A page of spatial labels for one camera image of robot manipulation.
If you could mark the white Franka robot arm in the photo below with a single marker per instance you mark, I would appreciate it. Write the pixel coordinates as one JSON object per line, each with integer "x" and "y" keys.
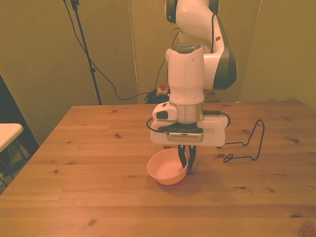
{"x": 187, "y": 74}

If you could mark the black tripod stand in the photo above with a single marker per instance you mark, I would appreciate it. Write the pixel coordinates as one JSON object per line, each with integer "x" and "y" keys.
{"x": 85, "y": 47}

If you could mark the red emergency stop button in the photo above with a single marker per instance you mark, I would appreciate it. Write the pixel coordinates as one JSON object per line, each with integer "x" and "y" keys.
{"x": 162, "y": 89}

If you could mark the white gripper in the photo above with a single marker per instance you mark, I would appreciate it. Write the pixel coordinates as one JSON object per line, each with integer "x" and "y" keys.
{"x": 213, "y": 130}

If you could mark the pink plastic bowl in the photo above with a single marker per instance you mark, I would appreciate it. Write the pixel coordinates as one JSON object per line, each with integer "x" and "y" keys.
{"x": 165, "y": 170}

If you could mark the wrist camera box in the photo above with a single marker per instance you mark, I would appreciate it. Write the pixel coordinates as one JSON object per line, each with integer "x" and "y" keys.
{"x": 185, "y": 137}

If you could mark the white side table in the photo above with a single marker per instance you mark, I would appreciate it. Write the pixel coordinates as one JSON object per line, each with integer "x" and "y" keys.
{"x": 8, "y": 134}

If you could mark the small wooden stool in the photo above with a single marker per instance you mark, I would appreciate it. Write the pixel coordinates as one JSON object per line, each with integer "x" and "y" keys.
{"x": 212, "y": 96}

